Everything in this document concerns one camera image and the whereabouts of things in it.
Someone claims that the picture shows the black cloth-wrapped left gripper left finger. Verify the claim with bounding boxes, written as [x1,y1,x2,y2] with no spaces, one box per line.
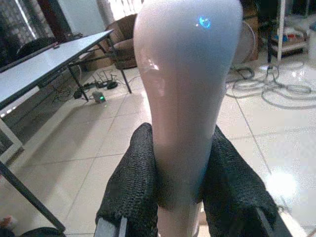
[95,122,159,237]

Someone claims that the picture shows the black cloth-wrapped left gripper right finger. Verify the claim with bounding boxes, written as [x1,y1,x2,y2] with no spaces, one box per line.
[202,125,281,237]

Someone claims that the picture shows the glossy white vacuum handle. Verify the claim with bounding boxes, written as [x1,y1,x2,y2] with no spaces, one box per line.
[133,0,244,237]

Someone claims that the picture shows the grey device with green light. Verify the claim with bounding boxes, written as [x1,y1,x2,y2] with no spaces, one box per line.
[89,91,106,103]

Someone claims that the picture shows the brown armchair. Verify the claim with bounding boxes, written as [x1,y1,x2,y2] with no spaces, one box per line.
[102,13,138,70]

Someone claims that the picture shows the grey folding table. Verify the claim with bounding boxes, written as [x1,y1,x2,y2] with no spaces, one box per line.
[0,29,133,234]

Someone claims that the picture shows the round white standing fan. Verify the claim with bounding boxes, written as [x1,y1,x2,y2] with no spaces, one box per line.
[231,21,255,69]

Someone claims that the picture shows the black metal stand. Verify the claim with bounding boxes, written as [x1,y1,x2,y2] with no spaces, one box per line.
[256,0,281,70]

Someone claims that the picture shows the white metal shelf rack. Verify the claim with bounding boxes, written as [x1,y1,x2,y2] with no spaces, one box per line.
[268,0,312,62]

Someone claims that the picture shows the black office chair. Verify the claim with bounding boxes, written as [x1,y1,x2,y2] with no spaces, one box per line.
[15,37,58,59]

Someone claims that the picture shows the black power strip with cables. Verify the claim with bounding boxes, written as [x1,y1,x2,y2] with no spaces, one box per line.
[82,70,120,90]

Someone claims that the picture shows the grey coiled hose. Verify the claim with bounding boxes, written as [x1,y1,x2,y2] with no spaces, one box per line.
[226,60,316,109]

